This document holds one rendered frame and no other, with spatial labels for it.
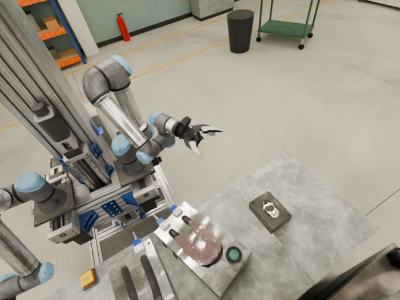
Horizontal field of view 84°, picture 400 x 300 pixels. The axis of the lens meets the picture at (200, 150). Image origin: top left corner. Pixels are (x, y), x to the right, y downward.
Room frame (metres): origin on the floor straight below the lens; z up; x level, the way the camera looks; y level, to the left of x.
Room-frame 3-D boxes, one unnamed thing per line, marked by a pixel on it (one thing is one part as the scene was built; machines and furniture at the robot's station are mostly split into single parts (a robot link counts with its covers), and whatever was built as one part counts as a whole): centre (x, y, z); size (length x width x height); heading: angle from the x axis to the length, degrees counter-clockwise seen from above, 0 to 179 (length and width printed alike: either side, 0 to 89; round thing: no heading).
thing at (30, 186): (0.74, 0.91, 1.20); 0.13 x 0.12 x 0.14; 107
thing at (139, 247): (0.48, 0.43, 0.89); 0.13 x 0.05 x 0.05; 24
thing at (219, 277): (0.43, 0.09, 0.86); 0.50 x 0.26 x 0.11; 41
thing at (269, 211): (0.55, -0.35, 0.84); 0.20 x 0.15 x 0.07; 24
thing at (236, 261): (0.31, -0.08, 0.93); 0.08 x 0.08 x 0.04
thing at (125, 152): (0.91, 0.43, 1.20); 0.13 x 0.12 x 0.14; 135
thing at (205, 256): (0.43, 0.10, 0.90); 0.26 x 0.18 x 0.08; 41
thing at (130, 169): (0.91, 0.43, 1.09); 0.15 x 0.15 x 0.10
